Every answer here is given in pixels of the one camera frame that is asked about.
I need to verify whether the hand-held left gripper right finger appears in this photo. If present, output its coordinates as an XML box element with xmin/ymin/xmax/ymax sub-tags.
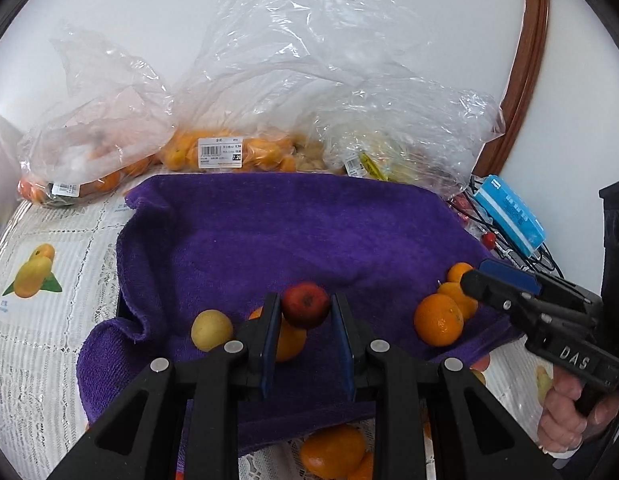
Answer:
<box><xmin>331</xmin><ymin>292</ymin><xmax>561</xmax><ymax>480</ymax></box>

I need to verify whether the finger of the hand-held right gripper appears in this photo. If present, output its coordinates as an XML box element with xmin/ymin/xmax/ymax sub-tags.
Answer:
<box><xmin>460</xmin><ymin>268</ymin><xmax>597</xmax><ymax>332</ymax></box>
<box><xmin>479</xmin><ymin>258</ymin><xmax>604</xmax><ymax>312</ymax></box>

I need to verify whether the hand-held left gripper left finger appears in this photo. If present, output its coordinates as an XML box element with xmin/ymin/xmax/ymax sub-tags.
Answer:
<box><xmin>48</xmin><ymin>292</ymin><xmax>282</xmax><ymax>480</ymax></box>

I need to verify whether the small red apple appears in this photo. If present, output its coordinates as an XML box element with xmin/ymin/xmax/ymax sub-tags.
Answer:
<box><xmin>280</xmin><ymin>282</ymin><xmax>332</xmax><ymax>330</ymax></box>

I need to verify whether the small yellow fruit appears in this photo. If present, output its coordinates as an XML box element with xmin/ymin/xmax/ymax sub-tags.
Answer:
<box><xmin>190</xmin><ymin>309</ymin><xmax>234</xmax><ymax>353</ymax></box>

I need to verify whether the purple towel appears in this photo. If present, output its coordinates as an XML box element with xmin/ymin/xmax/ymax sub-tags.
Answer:
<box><xmin>76</xmin><ymin>172</ymin><xmax>521</xmax><ymax>457</ymax></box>

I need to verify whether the person's right hand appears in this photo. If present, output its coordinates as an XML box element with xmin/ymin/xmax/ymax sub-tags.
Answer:
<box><xmin>536</xmin><ymin>374</ymin><xmax>619</xmax><ymax>457</ymax></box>

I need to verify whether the blue tissue box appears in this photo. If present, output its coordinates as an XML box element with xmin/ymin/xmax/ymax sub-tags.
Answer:
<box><xmin>474</xmin><ymin>174</ymin><xmax>547</xmax><ymax>256</ymax></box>

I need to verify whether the bag of cherry tomatoes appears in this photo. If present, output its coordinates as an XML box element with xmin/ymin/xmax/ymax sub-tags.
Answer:
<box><xmin>448</xmin><ymin>192</ymin><xmax>474</xmax><ymax>217</ymax></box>

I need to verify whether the clear bag of yellow fruit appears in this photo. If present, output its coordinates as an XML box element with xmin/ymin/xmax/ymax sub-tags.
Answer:
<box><xmin>309</xmin><ymin>67</ymin><xmax>506</xmax><ymax>197</ymax></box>

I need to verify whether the clear bag of oranges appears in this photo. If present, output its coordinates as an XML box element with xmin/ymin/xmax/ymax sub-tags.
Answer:
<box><xmin>16</xmin><ymin>22</ymin><xmax>179</xmax><ymax>209</ymax></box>

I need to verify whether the clear bag of kumquats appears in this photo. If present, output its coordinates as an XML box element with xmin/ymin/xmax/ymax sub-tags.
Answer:
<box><xmin>159</xmin><ymin>0</ymin><xmax>440</xmax><ymax>174</ymax></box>

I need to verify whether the brown wooden door frame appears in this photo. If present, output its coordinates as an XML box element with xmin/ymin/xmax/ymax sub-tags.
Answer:
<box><xmin>476</xmin><ymin>0</ymin><xmax>551</xmax><ymax>177</ymax></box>

